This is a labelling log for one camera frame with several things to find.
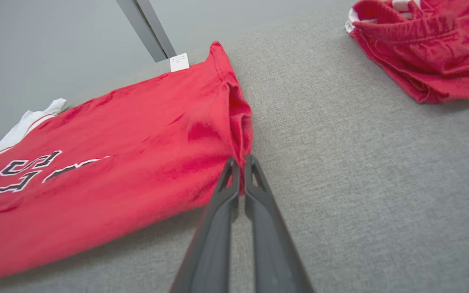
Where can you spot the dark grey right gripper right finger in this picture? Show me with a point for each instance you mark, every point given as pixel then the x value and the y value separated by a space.
pixel 273 252

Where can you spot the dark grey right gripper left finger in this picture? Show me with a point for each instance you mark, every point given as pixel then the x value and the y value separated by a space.
pixel 212 248

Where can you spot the red jersey with black number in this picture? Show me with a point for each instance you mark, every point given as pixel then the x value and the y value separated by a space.
pixel 116 195

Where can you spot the red shorts with white stripe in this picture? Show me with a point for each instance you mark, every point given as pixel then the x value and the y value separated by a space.
pixel 430 49

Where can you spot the grey fabric sofa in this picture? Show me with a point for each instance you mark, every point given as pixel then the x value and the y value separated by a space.
pixel 360 183

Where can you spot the partition wall post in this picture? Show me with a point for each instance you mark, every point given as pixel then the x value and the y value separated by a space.
pixel 145 28

